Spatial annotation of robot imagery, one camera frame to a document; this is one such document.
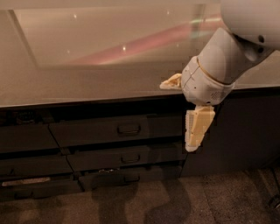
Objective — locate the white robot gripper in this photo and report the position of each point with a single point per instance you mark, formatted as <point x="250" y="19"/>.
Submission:
<point x="201" y="85"/>

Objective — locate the dark drawer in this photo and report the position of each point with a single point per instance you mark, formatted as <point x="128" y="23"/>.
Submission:
<point x="38" y="188"/>
<point x="116" y="129"/>
<point x="128" y="156"/>
<point x="128" y="176"/>
<point x="34" y="166"/>
<point x="26" y="138"/>

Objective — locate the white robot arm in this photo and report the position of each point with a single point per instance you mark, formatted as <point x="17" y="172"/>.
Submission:
<point x="251" y="35"/>

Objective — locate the dark left middle drawer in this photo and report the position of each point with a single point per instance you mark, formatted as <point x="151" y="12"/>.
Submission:
<point x="34" y="166"/>

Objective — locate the dark left top drawer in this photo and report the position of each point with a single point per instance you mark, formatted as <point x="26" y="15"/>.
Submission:
<point x="26" y="138"/>

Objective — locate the dark left bottom drawer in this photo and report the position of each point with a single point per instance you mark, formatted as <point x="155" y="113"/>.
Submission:
<point x="38" y="188"/>

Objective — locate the dark right cabinet door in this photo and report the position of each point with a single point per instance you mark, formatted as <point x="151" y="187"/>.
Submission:
<point x="244" y="135"/>

